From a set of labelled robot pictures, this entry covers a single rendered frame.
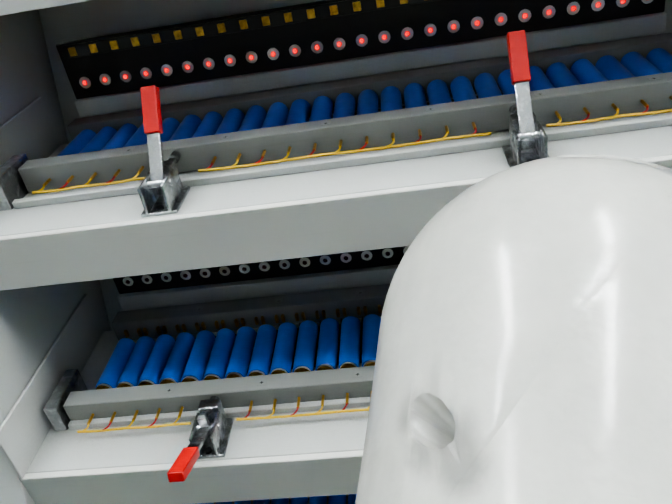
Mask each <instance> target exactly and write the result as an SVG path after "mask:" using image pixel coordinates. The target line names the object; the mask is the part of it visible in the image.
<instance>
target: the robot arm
mask: <svg viewBox="0 0 672 504"><path fill-rule="evenodd" d="M355 504H672V169H670V168H667V167H663V166H660V165H657V164H654V163H650V162H646V161H642V160H637V159H632V158H626V157H620V156H613V155H599V154H575V155H563V156H555V157H548V158H543V159H538V160H533V161H530V162H526V163H522V164H519V165H517V166H514V167H511V168H508V169H505V170H503V171H500V172H498V173H496V174H493V175H491V176H489V177H487V178H485V179H484V180H482V181H480V182H478V183H476V184H475V185H473V186H471V187H470V188H468V189H467V190H465V191H463V192H462V193H461V194H459V195H458V196H457V197H455V198H454V199H453V200H452V201H450V202H449V203H448V204H446V205H445V206H444V207H443V208H442V209H441V210H440V211H439V212H438V213H437V214H436V215H435V216H434V217H433V218H432V219H431V220H430V221H429V222H428V223H427V224H426V225H425V226H424V228H423V229H422V230H421V231H420V233H419V234H418V235H417V236H416V238H415V239H414V241H413V242H412V244H411V245H410V247H409V248H408V250H407V251H406V253H405V254H404V256H403V258H402V260H401V262H400V264H399V266H398V268H397V270H396V272H395V274H394V276H393V279H392V281H391V284H390V287H389V289H388V292H387V296H386V299H385V303H384V307H383V310H382V316H381V322H380V329H379V336H378V345H377V353H376V361H375V369H374V377H373V385H372V393H371V401H370V408H369V415H368V422H367V429H366V436H365V443H364V450H363V457H362V464H361V471H360V477H359V483H358V489H357V495H356V501H355Z"/></svg>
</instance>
